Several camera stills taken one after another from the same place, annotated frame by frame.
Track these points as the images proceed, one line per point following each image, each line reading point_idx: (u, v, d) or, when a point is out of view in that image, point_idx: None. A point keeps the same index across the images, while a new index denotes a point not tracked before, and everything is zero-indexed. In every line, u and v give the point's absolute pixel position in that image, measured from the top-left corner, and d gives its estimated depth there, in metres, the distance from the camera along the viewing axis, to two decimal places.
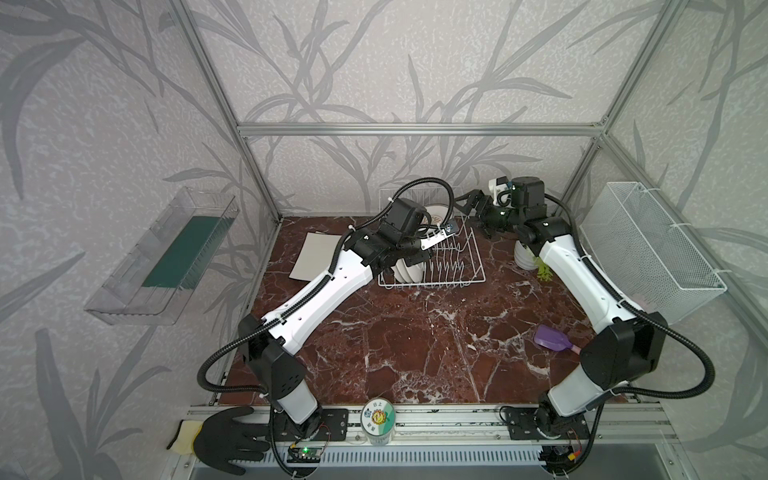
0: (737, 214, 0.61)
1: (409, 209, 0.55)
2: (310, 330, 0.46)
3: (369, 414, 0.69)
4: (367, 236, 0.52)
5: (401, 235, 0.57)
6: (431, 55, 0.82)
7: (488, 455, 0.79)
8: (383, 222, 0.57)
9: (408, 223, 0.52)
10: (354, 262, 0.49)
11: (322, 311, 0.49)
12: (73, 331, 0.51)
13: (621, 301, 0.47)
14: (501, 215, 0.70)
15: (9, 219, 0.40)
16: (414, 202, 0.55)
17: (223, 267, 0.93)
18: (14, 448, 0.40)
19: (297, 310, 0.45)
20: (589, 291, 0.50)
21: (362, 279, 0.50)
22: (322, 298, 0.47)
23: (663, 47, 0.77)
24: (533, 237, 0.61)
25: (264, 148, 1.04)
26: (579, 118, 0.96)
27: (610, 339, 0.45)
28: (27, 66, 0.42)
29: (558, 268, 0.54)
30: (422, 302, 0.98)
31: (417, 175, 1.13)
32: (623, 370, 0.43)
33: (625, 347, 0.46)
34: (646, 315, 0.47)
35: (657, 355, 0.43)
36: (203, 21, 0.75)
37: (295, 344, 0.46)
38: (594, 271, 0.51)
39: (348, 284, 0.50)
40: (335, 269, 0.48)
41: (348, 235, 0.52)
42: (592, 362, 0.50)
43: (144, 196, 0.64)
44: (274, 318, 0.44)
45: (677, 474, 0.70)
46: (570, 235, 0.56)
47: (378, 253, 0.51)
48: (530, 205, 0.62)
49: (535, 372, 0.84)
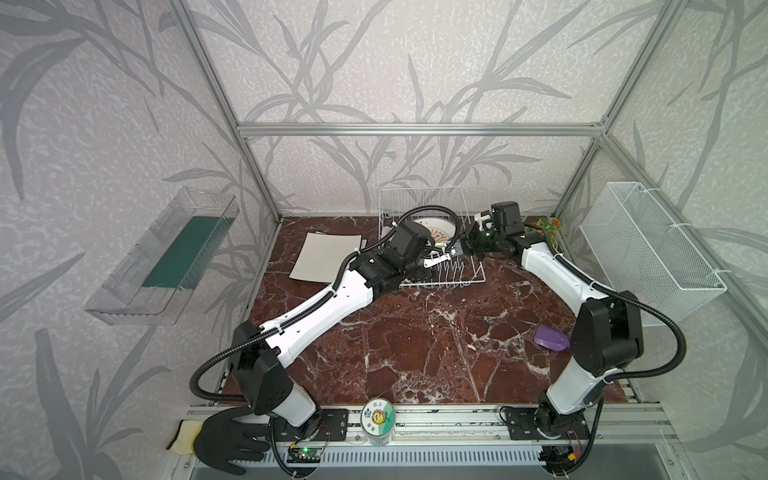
0: (737, 214, 0.61)
1: (414, 234, 0.56)
2: (305, 344, 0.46)
3: (369, 414, 0.69)
4: (371, 259, 0.54)
5: (404, 261, 0.57)
6: (431, 55, 0.82)
7: (489, 455, 0.79)
8: (388, 246, 0.58)
9: (413, 250, 0.61)
10: (359, 285, 0.50)
11: (322, 327, 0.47)
12: (73, 331, 0.51)
13: (592, 284, 0.51)
14: (485, 236, 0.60)
15: (9, 219, 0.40)
16: (422, 228, 0.56)
17: (222, 267, 0.93)
18: (13, 448, 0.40)
19: (296, 323, 0.45)
20: (563, 281, 0.56)
21: (361, 300, 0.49)
22: (324, 313, 0.48)
23: (663, 46, 0.77)
24: (513, 250, 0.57)
25: (264, 148, 1.04)
26: (579, 118, 0.96)
27: (586, 316, 0.49)
28: (28, 66, 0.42)
29: (538, 272, 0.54)
30: (422, 303, 0.98)
31: (417, 175, 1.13)
32: (611, 349, 0.49)
33: (601, 322, 0.48)
34: (618, 293, 0.52)
35: (638, 334, 0.50)
36: (203, 21, 0.75)
37: (289, 357, 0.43)
38: (567, 264, 0.56)
39: (348, 304, 0.52)
40: (338, 287, 0.49)
41: (353, 257, 0.54)
42: (578, 349, 0.53)
43: (144, 196, 0.64)
44: (272, 328, 0.44)
45: (678, 474, 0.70)
46: (544, 241, 0.63)
47: (381, 276, 0.53)
48: (509, 222, 0.71)
49: (535, 373, 0.84)
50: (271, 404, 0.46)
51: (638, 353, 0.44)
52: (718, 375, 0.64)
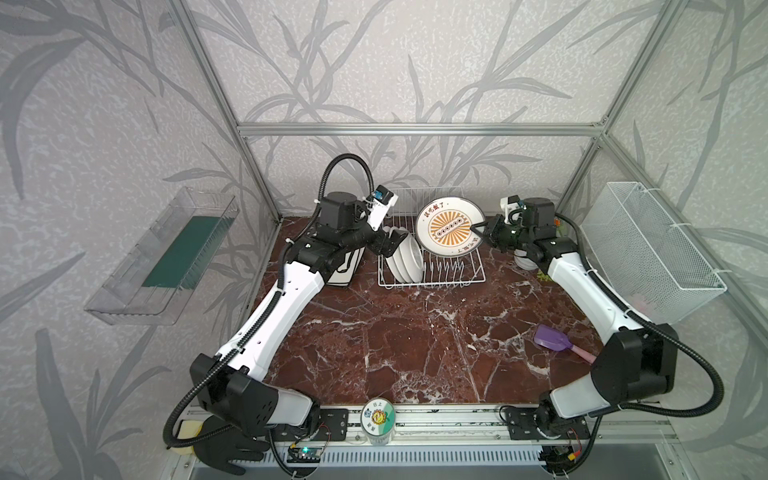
0: (737, 214, 0.61)
1: (337, 206, 0.52)
2: (272, 351, 0.45)
3: (369, 414, 0.69)
4: (307, 245, 0.51)
5: (337, 233, 0.55)
6: (431, 55, 0.82)
7: (488, 455, 0.79)
8: (320, 226, 0.56)
9: (340, 220, 0.54)
10: (303, 275, 0.48)
11: (280, 330, 0.46)
12: (73, 331, 0.51)
13: (627, 311, 0.47)
14: (512, 234, 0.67)
15: (9, 219, 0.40)
16: (342, 198, 0.53)
17: (223, 267, 0.93)
18: (14, 448, 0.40)
19: (254, 335, 0.43)
20: (596, 303, 0.50)
21: (312, 286, 0.51)
22: (277, 314, 0.45)
23: (663, 46, 0.77)
24: (541, 255, 0.63)
25: (264, 148, 1.04)
26: (579, 118, 0.96)
27: (617, 347, 0.44)
28: (28, 66, 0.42)
29: (566, 283, 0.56)
30: (422, 303, 0.98)
31: (417, 174, 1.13)
32: (637, 385, 0.46)
33: (633, 357, 0.44)
34: (655, 327, 0.47)
35: (671, 370, 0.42)
36: (203, 21, 0.75)
37: (259, 369, 0.42)
38: (600, 285, 0.51)
39: (300, 295, 0.48)
40: (283, 284, 0.47)
41: (290, 248, 0.51)
42: (602, 380, 0.48)
43: (144, 196, 0.64)
44: (231, 349, 0.42)
45: (677, 474, 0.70)
46: (576, 251, 0.58)
47: (322, 256, 0.50)
48: (540, 224, 0.65)
49: (535, 373, 0.84)
50: (264, 418, 0.46)
51: (667, 388, 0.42)
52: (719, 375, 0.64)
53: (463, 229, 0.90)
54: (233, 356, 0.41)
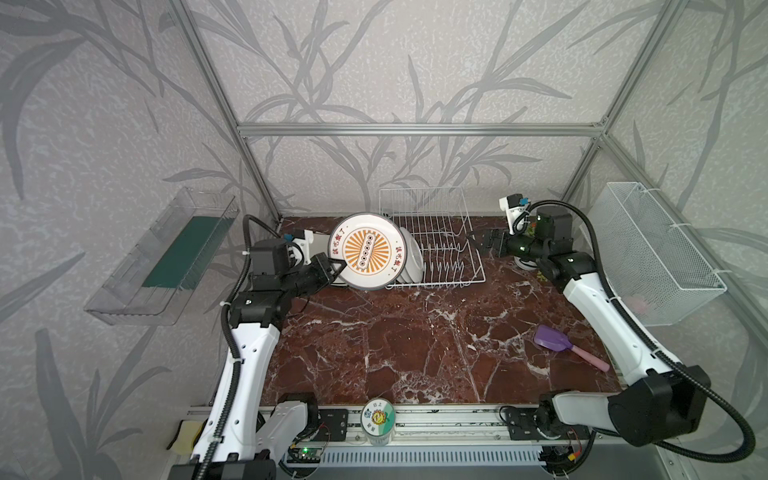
0: (738, 214, 0.61)
1: (272, 251, 0.52)
2: (254, 411, 0.42)
3: (369, 414, 0.69)
4: (248, 300, 0.49)
5: (278, 276, 0.54)
6: (431, 56, 0.82)
7: (487, 455, 0.79)
8: (255, 276, 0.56)
9: (277, 264, 0.53)
10: (257, 334, 0.46)
11: (254, 397, 0.43)
12: (73, 331, 0.51)
13: (655, 351, 0.43)
14: (523, 250, 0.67)
15: (9, 219, 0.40)
16: (268, 242, 0.51)
17: (223, 267, 0.93)
18: (14, 448, 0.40)
19: (229, 418, 0.40)
20: (621, 342, 0.46)
21: (270, 339, 0.47)
22: (247, 384, 0.42)
23: (663, 47, 0.77)
24: (557, 273, 0.58)
25: (264, 148, 1.04)
26: (579, 118, 0.96)
27: (644, 392, 0.41)
28: (28, 66, 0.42)
29: (585, 308, 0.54)
30: (422, 302, 0.98)
31: (417, 174, 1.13)
32: (659, 429, 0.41)
33: (659, 402, 0.41)
34: (683, 369, 0.43)
35: (698, 414, 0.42)
36: (204, 21, 0.75)
37: (249, 446, 0.39)
38: (622, 313, 0.47)
39: (261, 354, 0.45)
40: (240, 351, 0.44)
41: (227, 310, 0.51)
42: (622, 417, 0.45)
43: (144, 196, 0.64)
44: (210, 444, 0.38)
45: (677, 474, 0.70)
46: (596, 272, 0.53)
47: (272, 304, 0.48)
48: (557, 237, 0.60)
49: (535, 372, 0.84)
50: None
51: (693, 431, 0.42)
52: (719, 375, 0.64)
53: (381, 245, 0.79)
54: (215, 448, 0.38)
